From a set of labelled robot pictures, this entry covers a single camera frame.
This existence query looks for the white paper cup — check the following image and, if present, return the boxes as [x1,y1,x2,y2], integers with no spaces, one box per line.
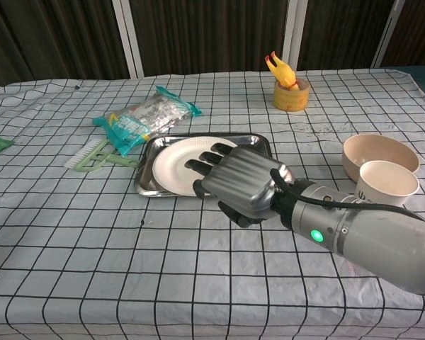
[353,160,421,210]

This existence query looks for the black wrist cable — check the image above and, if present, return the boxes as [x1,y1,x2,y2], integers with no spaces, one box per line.
[270,168,425,223]

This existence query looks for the yellow tape roll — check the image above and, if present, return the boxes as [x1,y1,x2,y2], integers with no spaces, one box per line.
[272,77,311,113]

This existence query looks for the white paper plate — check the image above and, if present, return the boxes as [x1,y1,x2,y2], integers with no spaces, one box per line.
[152,136,240,197]

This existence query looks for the white partition frame post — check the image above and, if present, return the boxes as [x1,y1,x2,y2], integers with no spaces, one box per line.
[112,0,145,79]
[370,0,405,69]
[282,0,309,72]

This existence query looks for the beige bowl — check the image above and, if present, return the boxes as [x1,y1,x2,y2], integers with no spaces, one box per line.
[341,133,421,184]

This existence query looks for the white black checked tablecloth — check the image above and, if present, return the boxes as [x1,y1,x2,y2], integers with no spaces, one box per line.
[0,69,425,340]

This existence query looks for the teal clear snack bag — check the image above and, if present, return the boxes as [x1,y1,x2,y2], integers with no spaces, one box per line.
[92,86,202,157]

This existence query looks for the green brush white bristles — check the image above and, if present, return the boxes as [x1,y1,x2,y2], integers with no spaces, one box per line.
[63,137,142,174]

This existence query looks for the yellow rubber chicken toy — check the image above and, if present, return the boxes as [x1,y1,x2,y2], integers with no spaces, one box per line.
[264,51,300,91]

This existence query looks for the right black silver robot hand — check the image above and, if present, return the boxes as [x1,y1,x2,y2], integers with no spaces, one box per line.
[184,142,295,228]

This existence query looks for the rectangular metal tray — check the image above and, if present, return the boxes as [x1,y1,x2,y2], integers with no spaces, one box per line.
[134,132,279,198]

